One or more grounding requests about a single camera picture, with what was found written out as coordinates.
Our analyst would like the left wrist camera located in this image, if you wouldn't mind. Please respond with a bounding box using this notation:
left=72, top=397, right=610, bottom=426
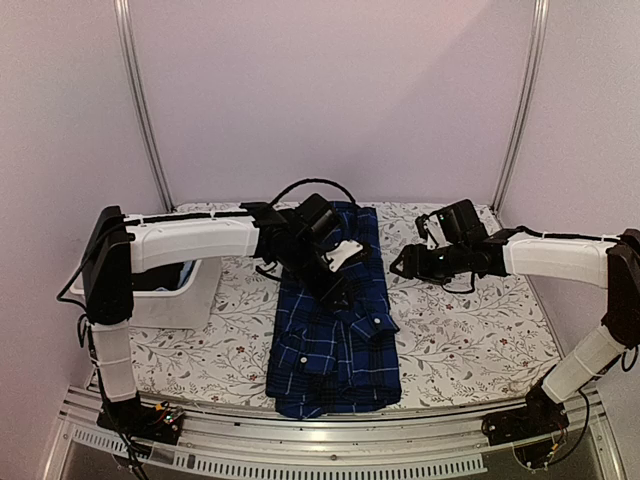
left=323, top=240, right=370, bottom=272

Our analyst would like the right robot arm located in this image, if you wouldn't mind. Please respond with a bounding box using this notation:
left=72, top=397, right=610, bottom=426
left=390, top=199, right=639, bottom=436

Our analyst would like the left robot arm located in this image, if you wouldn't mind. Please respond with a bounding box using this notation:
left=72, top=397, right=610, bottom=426
left=56, top=193, right=364, bottom=434

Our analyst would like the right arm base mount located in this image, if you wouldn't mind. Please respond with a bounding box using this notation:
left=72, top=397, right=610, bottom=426
left=481, top=395, right=569, bottom=470

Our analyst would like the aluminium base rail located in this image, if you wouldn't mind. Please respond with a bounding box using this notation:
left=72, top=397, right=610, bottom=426
left=43, top=387, right=629, bottom=479

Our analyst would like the white plastic bin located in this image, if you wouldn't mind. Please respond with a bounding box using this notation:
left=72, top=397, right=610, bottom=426
left=71, top=258, right=222, bottom=331

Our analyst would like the black shirt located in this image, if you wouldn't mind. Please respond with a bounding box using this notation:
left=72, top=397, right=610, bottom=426
left=132, top=263, right=183, bottom=291

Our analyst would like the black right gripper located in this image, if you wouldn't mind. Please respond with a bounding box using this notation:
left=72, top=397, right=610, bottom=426
left=391, top=241, right=470, bottom=286

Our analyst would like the blue plaid long sleeve shirt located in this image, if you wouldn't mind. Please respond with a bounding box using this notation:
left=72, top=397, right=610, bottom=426
left=266, top=201, right=402, bottom=420

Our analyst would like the aluminium frame post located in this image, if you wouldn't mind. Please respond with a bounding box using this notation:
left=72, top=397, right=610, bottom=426
left=113, top=0, right=175, bottom=212
left=491, top=0, right=550, bottom=216

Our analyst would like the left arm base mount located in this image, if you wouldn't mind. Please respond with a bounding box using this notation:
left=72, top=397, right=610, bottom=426
left=97, top=395, right=185, bottom=445

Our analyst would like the floral patterned table cloth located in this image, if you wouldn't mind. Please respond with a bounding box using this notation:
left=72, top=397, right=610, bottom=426
left=89, top=200, right=569, bottom=409

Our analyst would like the light blue denim shirt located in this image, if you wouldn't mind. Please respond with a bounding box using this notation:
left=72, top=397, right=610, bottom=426
left=176, top=260, right=195, bottom=290

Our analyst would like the right aluminium frame post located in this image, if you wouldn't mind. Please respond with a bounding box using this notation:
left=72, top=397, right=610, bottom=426
left=491, top=0, right=550, bottom=216

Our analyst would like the left aluminium frame post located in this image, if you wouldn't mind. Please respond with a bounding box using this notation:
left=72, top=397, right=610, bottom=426
left=113, top=0, right=175, bottom=212

